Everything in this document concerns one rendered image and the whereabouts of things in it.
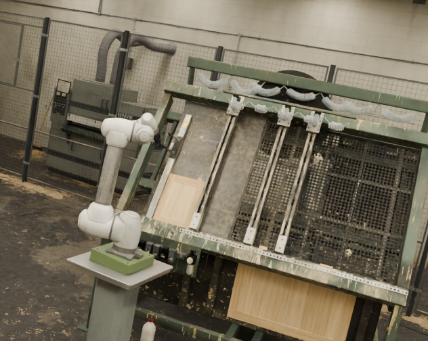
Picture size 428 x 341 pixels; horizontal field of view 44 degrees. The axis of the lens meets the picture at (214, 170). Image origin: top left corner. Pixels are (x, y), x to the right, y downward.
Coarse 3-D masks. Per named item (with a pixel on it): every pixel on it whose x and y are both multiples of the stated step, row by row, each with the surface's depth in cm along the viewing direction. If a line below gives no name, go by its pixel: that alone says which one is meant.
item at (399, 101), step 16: (192, 64) 483; (208, 64) 479; (224, 64) 475; (192, 80) 491; (272, 80) 465; (288, 80) 461; (304, 80) 457; (352, 96) 448; (368, 96) 444; (384, 96) 441; (400, 96) 437; (256, 240) 449
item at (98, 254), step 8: (96, 248) 333; (104, 248) 336; (96, 256) 330; (104, 256) 327; (112, 256) 327; (144, 256) 340; (152, 256) 344; (104, 264) 327; (112, 264) 325; (120, 264) 322; (128, 264) 322; (136, 264) 327; (144, 264) 336; (152, 264) 346; (120, 272) 322; (128, 272) 321
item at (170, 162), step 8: (184, 120) 434; (184, 128) 431; (184, 136) 430; (168, 160) 419; (168, 168) 416; (168, 176) 414; (160, 184) 411; (160, 192) 408; (152, 200) 406; (152, 208) 403; (152, 216) 401
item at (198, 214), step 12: (240, 96) 429; (228, 108) 426; (228, 120) 425; (228, 132) 420; (228, 144) 423; (216, 156) 412; (216, 168) 407; (204, 192) 400; (204, 204) 395; (192, 228) 388
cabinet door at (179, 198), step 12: (168, 180) 414; (180, 180) 413; (192, 180) 411; (168, 192) 409; (180, 192) 408; (192, 192) 407; (168, 204) 405; (180, 204) 404; (192, 204) 402; (156, 216) 402; (168, 216) 401; (180, 216) 400; (192, 216) 398
